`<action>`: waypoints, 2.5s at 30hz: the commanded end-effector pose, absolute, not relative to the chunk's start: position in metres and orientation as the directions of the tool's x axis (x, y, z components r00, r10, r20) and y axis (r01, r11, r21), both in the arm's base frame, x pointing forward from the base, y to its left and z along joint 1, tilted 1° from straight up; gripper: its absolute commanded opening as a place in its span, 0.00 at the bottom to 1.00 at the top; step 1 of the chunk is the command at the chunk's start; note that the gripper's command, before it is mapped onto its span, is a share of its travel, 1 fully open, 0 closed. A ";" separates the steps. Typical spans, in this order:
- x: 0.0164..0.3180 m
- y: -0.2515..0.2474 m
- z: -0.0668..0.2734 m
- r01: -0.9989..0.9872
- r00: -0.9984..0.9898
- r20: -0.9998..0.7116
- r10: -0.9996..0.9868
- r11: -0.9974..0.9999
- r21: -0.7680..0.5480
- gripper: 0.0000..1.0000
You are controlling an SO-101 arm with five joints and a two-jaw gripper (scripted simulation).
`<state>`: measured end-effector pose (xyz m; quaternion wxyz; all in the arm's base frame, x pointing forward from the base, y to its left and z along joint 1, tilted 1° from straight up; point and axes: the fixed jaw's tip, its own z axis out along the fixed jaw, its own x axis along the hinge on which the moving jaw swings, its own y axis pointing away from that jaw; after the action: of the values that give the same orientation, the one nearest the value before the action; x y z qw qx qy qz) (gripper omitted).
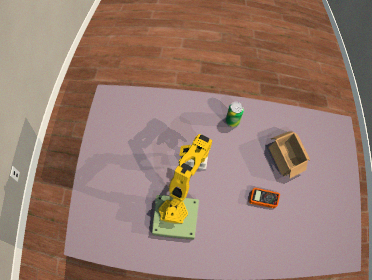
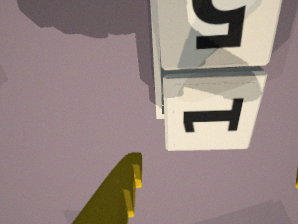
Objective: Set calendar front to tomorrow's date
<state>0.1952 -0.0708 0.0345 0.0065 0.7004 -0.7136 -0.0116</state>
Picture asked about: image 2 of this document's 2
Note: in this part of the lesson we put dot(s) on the white number cube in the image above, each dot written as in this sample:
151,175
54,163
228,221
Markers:
211,108
216,33

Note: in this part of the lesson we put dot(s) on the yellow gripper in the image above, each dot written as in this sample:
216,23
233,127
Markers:
114,200

